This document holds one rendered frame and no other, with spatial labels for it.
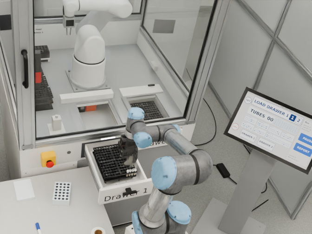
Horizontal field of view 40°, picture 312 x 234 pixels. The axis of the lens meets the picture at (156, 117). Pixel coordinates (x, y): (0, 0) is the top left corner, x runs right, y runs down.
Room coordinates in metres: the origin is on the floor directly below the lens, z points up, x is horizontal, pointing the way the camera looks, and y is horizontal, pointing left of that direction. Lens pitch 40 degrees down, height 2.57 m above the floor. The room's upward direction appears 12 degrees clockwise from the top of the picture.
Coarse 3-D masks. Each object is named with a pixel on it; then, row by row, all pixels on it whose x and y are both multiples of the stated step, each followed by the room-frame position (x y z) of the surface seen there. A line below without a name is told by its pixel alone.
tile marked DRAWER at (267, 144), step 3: (261, 138) 1.89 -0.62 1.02; (258, 141) 1.88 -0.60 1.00; (261, 141) 1.88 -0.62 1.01; (264, 141) 1.88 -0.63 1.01; (267, 141) 1.88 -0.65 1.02; (258, 144) 1.87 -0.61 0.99; (261, 144) 1.87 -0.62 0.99; (264, 144) 1.87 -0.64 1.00; (267, 144) 1.87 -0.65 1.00; (270, 144) 1.87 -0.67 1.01; (273, 144) 1.87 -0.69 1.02; (264, 147) 1.86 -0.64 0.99; (267, 147) 1.86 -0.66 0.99; (270, 147) 1.86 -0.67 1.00; (273, 147) 1.85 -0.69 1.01; (270, 150) 1.84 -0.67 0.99
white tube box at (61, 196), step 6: (54, 186) 1.42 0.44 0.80; (60, 186) 1.43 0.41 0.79; (66, 186) 1.44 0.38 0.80; (54, 192) 1.38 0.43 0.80; (60, 192) 1.39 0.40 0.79; (66, 192) 1.40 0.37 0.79; (54, 198) 1.35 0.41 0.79; (60, 198) 1.35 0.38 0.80; (66, 198) 1.36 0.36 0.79; (54, 204) 1.33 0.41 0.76; (60, 204) 1.34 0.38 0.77; (66, 204) 1.34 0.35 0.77
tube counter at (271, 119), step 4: (268, 116) 1.98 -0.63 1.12; (272, 116) 1.98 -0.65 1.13; (268, 120) 1.96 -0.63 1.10; (272, 120) 1.96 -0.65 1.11; (276, 120) 1.96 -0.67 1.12; (280, 120) 1.96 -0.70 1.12; (276, 124) 1.94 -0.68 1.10; (280, 124) 1.94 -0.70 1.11; (284, 124) 1.94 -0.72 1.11; (288, 124) 1.94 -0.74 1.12; (284, 128) 1.93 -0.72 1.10; (288, 128) 1.92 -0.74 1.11; (292, 128) 1.92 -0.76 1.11; (296, 128) 1.92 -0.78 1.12; (292, 132) 1.91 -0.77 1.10; (296, 132) 1.91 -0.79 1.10
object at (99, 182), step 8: (88, 144) 1.67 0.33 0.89; (96, 144) 1.69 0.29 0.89; (104, 144) 1.72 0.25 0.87; (88, 152) 1.61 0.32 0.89; (88, 160) 1.58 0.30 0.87; (136, 160) 1.63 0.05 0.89; (96, 168) 1.57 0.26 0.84; (136, 168) 1.61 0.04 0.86; (96, 176) 1.46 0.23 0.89; (136, 176) 1.57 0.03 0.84; (144, 176) 1.53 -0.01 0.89; (96, 184) 1.44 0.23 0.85; (104, 184) 1.47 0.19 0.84; (112, 184) 1.48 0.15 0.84
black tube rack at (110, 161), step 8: (112, 144) 1.71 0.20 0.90; (96, 152) 1.62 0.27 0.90; (104, 152) 1.66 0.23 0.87; (112, 152) 1.65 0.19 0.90; (96, 160) 1.59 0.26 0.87; (104, 160) 1.60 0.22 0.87; (112, 160) 1.59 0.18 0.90; (120, 160) 1.60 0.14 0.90; (104, 168) 1.55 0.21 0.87; (112, 168) 1.53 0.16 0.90; (120, 168) 1.57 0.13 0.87; (128, 168) 1.56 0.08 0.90; (120, 176) 1.51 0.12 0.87; (128, 176) 1.53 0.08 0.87
